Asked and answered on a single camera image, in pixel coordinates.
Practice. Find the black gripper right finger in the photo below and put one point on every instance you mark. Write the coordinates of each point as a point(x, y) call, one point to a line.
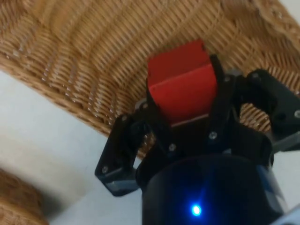
point(281, 105)

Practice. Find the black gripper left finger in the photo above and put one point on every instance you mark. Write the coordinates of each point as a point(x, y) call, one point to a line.
point(122, 150)

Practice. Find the red cube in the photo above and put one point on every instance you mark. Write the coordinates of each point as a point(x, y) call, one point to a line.
point(182, 93)

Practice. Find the brown wicker basket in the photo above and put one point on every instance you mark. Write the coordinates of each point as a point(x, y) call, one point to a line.
point(16, 201)
point(93, 47)

